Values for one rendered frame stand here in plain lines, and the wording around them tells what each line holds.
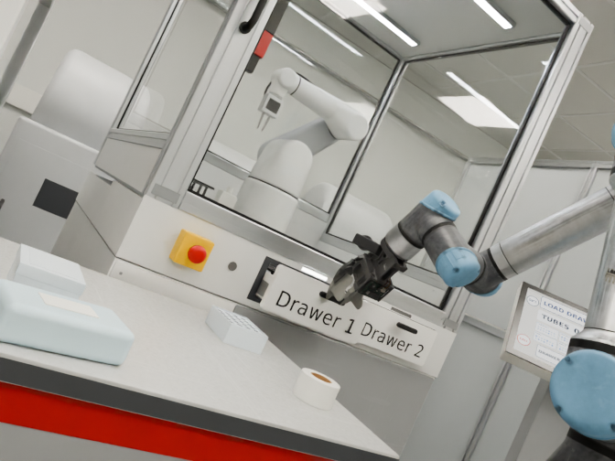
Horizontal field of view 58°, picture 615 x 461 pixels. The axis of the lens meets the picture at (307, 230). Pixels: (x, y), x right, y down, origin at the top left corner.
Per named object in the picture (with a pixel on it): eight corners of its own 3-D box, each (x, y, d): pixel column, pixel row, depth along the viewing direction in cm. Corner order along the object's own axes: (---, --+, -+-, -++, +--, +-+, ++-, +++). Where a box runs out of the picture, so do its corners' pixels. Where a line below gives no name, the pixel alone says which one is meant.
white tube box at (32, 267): (70, 319, 75) (86, 284, 75) (2, 298, 71) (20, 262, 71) (64, 294, 86) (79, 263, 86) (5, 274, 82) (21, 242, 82)
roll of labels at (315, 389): (338, 412, 91) (348, 390, 91) (313, 409, 86) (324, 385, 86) (309, 391, 96) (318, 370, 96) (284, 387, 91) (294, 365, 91)
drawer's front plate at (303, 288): (355, 345, 139) (373, 305, 140) (261, 308, 125) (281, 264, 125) (351, 342, 141) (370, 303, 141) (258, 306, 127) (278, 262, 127)
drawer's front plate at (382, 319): (423, 367, 161) (438, 332, 161) (349, 337, 146) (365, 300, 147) (419, 364, 162) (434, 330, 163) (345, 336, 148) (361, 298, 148)
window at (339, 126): (441, 309, 165) (569, 25, 168) (186, 189, 123) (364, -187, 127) (439, 309, 165) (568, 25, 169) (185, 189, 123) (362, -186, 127)
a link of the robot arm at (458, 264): (496, 277, 108) (469, 236, 115) (473, 259, 100) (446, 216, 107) (463, 299, 110) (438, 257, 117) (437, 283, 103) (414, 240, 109)
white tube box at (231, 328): (260, 355, 106) (268, 337, 107) (222, 342, 102) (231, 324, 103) (239, 334, 117) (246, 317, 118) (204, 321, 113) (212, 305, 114)
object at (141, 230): (436, 378, 166) (457, 334, 167) (114, 256, 117) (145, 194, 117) (298, 292, 249) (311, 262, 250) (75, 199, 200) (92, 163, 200)
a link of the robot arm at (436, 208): (447, 210, 106) (428, 181, 111) (407, 247, 111) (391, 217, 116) (469, 221, 111) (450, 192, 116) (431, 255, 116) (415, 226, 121)
